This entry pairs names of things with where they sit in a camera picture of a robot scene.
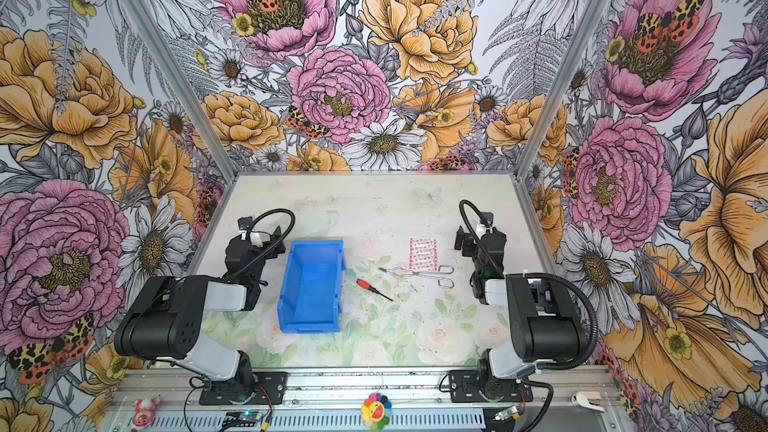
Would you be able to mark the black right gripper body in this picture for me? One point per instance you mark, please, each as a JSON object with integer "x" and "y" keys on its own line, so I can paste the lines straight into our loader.
{"x": 480, "y": 259}

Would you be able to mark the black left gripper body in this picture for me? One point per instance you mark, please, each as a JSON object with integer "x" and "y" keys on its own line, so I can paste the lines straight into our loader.
{"x": 247, "y": 261}

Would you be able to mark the red handled black screwdriver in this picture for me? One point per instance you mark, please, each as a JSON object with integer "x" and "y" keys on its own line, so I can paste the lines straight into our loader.
{"x": 370, "y": 288}

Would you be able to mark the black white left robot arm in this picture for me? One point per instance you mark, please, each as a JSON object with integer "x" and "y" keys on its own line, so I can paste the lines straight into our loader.
{"x": 164, "y": 322}

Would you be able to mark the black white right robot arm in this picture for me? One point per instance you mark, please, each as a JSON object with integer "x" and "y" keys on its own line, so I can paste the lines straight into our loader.
{"x": 543, "y": 322}

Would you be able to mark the blue plastic bin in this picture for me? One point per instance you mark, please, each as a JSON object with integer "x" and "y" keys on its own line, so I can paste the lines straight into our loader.
{"x": 310, "y": 297}

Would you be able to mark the silver metal scissors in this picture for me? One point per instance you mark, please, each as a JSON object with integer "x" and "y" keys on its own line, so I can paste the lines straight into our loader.
{"x": 442, "y": 274}

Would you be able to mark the red patterned white packet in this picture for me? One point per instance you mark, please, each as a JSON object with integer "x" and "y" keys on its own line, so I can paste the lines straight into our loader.
{"x": 423, "y": 254}

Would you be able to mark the green circuit board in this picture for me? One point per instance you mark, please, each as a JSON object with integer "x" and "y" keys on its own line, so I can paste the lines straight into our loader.
{"x": 244, "y": 418}

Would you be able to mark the white plastic hook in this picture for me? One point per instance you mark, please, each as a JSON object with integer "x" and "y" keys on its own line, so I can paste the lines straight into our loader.
{"x": 590, "y": 400}

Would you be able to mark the pink small figurine toy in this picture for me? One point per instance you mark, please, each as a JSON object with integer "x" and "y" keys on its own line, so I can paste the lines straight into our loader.
{"x": 144, "y": 412}

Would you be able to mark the rainbow flower smiley toy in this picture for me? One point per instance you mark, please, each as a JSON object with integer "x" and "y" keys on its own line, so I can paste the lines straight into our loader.
{"x": 376, "y": 412}

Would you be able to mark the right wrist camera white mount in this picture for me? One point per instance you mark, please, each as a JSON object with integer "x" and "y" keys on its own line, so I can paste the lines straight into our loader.
{"x": 484, "y": 224}

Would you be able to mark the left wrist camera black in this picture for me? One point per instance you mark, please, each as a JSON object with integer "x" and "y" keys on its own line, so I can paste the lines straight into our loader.
{"x": 244, "y": 224}

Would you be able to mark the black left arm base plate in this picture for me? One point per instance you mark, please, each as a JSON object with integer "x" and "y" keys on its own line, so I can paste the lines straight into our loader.
{"x": 261, "y": 388}

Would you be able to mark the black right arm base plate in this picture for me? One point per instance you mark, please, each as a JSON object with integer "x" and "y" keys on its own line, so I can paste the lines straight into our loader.
{"x": 474, "y": 386}

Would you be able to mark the aluminium frame post left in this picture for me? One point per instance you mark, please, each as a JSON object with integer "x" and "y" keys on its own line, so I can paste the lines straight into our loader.
{"x": 151, "y": 33}

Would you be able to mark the aluminium frame post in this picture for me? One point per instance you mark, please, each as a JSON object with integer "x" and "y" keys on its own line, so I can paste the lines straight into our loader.
{"x": 582, "y": 34}
{"x": 151, "y": 33}

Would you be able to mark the white slotted cable duct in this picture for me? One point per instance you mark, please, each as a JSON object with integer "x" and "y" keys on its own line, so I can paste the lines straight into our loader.
{"x": 329, "y": 420}

